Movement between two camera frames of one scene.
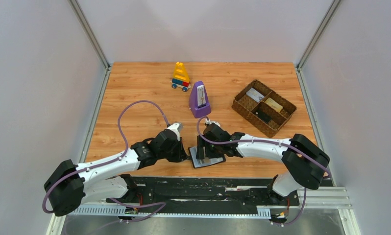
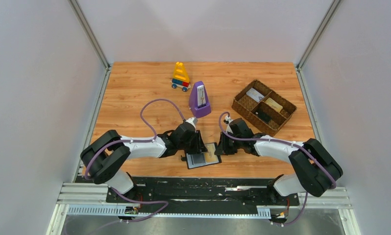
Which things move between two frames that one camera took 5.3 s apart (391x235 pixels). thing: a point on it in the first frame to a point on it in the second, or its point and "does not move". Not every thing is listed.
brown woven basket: x=264 y=109 does not move
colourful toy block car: x=181 y=79 does not move
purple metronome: x=199 y=101 does not move
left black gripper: x=180 y=154 to x=199 y=142
